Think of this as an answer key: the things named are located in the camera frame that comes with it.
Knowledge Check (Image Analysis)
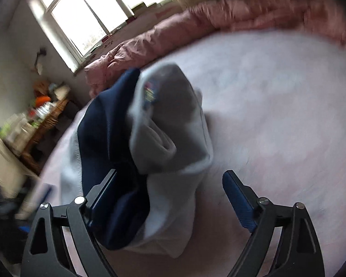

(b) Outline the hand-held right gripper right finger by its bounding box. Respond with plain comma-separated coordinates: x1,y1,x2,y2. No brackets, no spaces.
222,170,325,277

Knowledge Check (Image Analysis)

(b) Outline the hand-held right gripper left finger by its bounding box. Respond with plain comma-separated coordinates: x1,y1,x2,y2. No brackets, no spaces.
21,169,118,277

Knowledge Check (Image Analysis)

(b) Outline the white and navy jacket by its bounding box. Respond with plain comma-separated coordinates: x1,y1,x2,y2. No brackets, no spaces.
59,63,214,259

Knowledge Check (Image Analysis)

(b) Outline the carved wooden desk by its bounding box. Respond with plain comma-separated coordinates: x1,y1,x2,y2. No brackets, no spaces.
5,98,78,174

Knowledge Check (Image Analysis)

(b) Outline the bed with pink sheet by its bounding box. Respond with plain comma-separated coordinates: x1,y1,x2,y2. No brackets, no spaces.
40,30,346,277

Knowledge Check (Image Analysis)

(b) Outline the cream storage cabinet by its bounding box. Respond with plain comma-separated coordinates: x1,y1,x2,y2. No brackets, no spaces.
0,121,26,197

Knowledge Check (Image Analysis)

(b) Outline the white framed window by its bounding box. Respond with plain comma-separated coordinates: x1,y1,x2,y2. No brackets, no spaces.
28,0,176,72

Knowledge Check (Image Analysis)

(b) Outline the pink quilt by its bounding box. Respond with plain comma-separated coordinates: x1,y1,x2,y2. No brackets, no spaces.
84,0,346,99

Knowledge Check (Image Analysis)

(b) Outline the pink wall lamp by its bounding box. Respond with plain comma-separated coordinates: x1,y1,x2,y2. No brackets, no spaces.
31,48,48,74

